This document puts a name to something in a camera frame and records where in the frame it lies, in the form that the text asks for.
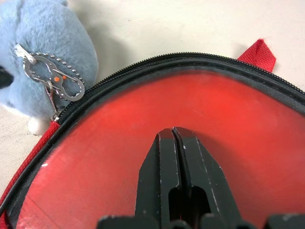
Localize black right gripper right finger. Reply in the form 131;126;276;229
173;126;242;222

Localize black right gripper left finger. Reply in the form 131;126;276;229
135;128;184;222

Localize red black zippered paddle case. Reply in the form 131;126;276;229
0;39;305;229

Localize silver S-shaped carabiner clip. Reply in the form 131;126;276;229
22;53;86;102

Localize silver zipper pull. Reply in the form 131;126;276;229
44;80;61;123

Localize blue plush toy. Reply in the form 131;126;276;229
0;0;100;135

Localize silver ball chain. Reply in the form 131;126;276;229
35;52;85;89

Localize white string loop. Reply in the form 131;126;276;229
13;43;38;64

